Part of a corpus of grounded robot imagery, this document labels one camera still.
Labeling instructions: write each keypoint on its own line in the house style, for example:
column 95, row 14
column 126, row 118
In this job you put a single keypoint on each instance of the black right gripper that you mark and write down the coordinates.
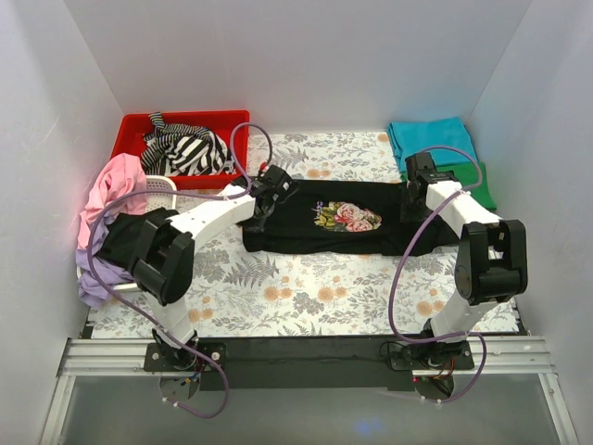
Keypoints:
column 412, row 204

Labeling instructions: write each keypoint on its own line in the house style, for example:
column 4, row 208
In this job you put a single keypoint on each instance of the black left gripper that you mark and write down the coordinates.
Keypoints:
column 265, row 204

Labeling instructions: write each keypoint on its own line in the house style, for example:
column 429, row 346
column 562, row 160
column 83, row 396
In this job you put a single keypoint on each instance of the black floral print t shirt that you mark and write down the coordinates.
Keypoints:
column 335, row 216

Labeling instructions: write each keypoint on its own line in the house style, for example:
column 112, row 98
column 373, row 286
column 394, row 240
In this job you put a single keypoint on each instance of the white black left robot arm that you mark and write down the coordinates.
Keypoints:
column 162, row 263

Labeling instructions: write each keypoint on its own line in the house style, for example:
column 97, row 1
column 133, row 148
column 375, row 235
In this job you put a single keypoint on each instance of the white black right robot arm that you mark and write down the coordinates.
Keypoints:
column 491, row 264

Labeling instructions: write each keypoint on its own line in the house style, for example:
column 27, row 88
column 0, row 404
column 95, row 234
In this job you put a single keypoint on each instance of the folded blue t shirt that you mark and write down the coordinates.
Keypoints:
column 408, row 138

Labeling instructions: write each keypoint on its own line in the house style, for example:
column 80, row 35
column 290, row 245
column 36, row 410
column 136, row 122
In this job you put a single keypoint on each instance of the folded green t shirt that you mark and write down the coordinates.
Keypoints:
column 459, row 180

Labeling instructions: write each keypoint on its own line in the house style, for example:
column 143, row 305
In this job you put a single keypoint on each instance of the red plastic bin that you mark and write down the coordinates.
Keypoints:
column 134, row 126

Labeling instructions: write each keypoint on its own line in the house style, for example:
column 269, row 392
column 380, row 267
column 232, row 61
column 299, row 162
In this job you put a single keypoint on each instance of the black white striped shirt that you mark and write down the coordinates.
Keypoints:
column 178, row 149

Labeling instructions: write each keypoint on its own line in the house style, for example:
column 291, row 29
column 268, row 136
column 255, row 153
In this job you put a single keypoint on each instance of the floral patterned table mat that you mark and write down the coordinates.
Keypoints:
column 240, row 294

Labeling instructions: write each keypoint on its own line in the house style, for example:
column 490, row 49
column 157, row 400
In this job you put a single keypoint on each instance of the white plastic laundry basket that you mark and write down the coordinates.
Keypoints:
column 155, row 198

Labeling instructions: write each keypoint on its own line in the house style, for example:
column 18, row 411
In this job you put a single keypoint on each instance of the pink shirt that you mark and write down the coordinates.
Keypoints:
column 122, row 175

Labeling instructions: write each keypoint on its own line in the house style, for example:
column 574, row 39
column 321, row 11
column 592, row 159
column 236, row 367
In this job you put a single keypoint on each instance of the black shirt in basket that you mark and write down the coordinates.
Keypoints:
column 124, row 232

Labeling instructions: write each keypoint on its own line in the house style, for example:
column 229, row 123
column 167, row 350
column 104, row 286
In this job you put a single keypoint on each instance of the lavender shirt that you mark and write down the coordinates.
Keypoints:
column 90, row 291

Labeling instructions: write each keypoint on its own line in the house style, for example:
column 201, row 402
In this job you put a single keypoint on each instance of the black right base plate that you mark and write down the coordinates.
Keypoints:
column 430, row 356

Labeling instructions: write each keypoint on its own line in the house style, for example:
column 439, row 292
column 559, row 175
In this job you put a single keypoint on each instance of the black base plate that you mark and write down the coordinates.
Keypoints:
column 165, row 358
column 430, row 356

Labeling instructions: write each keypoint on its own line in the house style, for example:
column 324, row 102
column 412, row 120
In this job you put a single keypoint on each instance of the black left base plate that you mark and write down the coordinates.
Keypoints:
column 165, row 358

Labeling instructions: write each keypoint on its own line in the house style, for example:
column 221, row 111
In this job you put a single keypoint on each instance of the aluminium frame rail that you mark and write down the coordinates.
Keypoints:
column 517, row 355

